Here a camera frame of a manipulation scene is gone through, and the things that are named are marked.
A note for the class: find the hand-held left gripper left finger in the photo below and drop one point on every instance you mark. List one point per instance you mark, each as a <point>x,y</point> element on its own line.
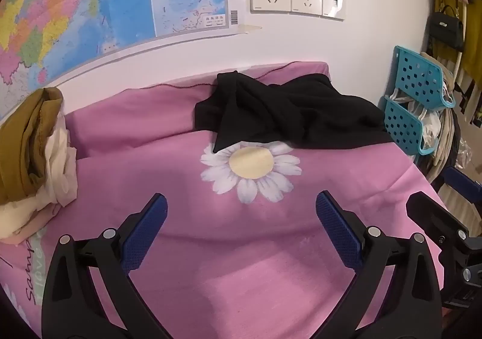
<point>145,233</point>

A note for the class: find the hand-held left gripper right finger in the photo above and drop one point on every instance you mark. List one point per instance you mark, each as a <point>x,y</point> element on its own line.
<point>339,233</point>

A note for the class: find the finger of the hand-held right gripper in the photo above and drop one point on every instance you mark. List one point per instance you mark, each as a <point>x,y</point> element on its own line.
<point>465,186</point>
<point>433,216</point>

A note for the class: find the black garment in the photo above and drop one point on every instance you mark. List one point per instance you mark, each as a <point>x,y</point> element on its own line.
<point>301,113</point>

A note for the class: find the beige hanging clothes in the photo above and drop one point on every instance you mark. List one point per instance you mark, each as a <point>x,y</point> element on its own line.
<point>446,128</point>

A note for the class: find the clear plastic bag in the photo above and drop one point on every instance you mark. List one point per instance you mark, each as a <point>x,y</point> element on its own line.
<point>466,154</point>

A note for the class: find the pink daisy print blanket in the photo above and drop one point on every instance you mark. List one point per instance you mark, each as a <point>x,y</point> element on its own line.
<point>226,248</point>

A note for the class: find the teal perforated plastic basket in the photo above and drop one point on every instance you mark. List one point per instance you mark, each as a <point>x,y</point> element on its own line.
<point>405,124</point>
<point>418,73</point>

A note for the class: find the cream garment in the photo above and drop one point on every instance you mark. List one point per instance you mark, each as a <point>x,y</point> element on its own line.
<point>60,165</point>

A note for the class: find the white rack pole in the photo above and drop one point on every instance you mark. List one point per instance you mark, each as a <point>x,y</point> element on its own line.
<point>460,56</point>

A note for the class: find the mustard garment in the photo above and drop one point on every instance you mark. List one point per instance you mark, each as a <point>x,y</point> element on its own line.
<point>19,150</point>

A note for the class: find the yellow hanging garment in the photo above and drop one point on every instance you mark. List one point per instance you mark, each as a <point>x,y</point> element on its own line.
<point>472,34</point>

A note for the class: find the black handbag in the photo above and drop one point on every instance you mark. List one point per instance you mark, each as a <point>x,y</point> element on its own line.
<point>446,30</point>

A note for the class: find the white wall plate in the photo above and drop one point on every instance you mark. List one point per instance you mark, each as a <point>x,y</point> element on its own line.
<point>334,2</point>

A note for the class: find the colourful wall map poster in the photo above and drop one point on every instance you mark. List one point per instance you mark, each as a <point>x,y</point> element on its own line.
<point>75,3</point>

